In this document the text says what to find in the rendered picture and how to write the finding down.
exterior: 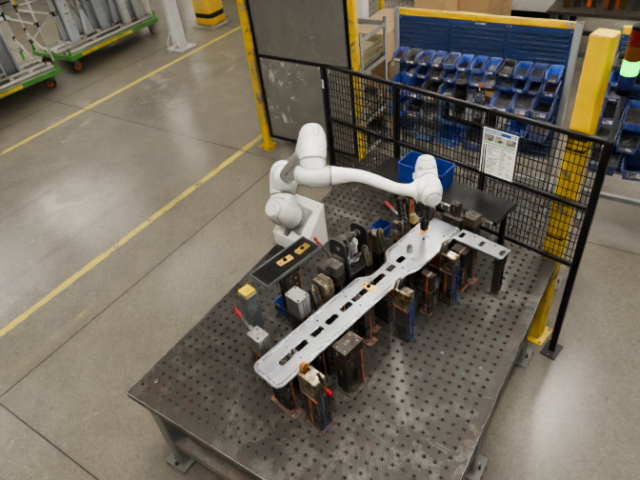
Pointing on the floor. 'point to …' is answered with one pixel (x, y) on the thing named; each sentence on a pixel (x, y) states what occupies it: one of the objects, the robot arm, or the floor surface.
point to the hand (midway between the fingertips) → (424, 224)
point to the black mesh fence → (470, 164)
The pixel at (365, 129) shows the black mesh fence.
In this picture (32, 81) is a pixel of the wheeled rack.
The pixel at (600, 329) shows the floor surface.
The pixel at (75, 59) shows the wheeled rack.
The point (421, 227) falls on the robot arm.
